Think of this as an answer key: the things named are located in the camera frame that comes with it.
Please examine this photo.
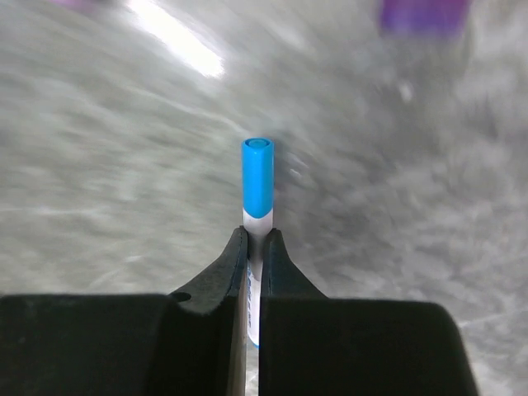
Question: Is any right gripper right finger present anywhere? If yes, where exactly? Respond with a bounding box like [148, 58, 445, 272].
[258, 229, 327, 395]

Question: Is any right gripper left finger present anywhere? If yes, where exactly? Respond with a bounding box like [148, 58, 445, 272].
[172, 227, 248, 395]

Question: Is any blue cap white marker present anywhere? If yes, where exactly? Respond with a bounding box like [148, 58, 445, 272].
[241, 138, 275, 347]

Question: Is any black purple highlighter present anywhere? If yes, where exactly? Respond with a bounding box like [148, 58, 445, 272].
[379, 0, 470, 36]

